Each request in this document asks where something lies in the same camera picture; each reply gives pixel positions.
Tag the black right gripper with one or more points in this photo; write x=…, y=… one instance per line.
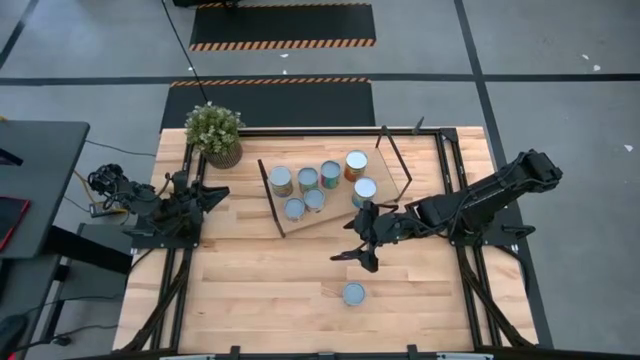
x=375, y=225

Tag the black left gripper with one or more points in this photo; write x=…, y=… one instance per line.
x=185, y=205

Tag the silver-lid can blue label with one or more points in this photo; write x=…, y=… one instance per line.
x=364, y=191

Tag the can with yellow-orange label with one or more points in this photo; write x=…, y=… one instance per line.
x=280, y=180

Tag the grey-lid tin can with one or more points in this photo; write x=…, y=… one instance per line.
x=353, y=293
x=314, y=199
x=294, y=208

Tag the can with multicolour tomatoes label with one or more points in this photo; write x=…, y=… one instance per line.
x=330, y=173

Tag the white-lid can orange label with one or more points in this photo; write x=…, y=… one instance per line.
x=355, y=164

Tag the can with green label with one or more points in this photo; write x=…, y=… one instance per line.
x=307, y=178

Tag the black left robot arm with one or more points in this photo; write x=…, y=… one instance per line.
x=135, y=200

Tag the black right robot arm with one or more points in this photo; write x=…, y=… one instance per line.
x=475, y=200

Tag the potted green plant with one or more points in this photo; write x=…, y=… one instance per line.
x=215, y=125

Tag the black power brick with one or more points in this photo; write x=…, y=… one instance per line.
x=102, y=209

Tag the black mat with hazard stripes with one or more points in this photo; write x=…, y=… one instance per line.
x=282, y=25
x=300, y=102

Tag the black desk foot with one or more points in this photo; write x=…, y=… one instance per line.
x=85, y=247

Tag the black desk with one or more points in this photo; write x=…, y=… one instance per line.
x=45, y=175

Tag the red-edged tablet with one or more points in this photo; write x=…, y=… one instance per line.
x=7, y=220

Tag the small black device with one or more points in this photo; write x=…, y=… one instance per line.
x=10, y=157

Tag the wooden shelf with black frame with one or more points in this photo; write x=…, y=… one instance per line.
x=335, y=205

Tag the black aluminium table frame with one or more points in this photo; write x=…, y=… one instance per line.
x=270, y=132

